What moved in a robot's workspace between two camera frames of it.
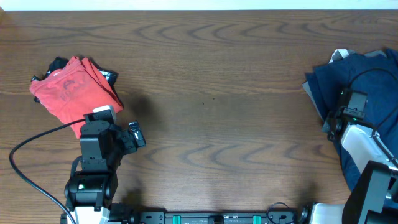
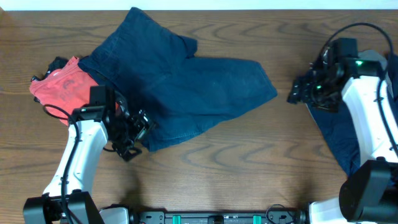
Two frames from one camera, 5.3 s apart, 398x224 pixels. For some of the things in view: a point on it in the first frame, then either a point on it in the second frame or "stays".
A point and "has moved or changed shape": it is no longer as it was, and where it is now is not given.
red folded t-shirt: x=74 y=91 stays
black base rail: x=218 y=217 stays
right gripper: x=326 y=126 -> x=301 y=91
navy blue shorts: x=377 y=74 has moved or changed shape
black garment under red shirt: x=60 y=63 stays
